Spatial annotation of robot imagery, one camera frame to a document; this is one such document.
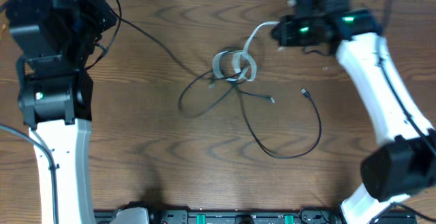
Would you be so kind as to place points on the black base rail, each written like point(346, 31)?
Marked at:
point(172, 215)

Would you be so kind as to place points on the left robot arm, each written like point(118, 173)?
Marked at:
point(56, 38)

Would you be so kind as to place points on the clear tape piece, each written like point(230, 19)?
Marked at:
point(332, 68)

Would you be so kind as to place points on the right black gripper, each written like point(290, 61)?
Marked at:
point(284, 33)

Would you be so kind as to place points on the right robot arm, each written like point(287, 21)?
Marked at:
point(404, 163)

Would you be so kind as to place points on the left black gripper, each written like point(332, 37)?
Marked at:
point(94, 9)

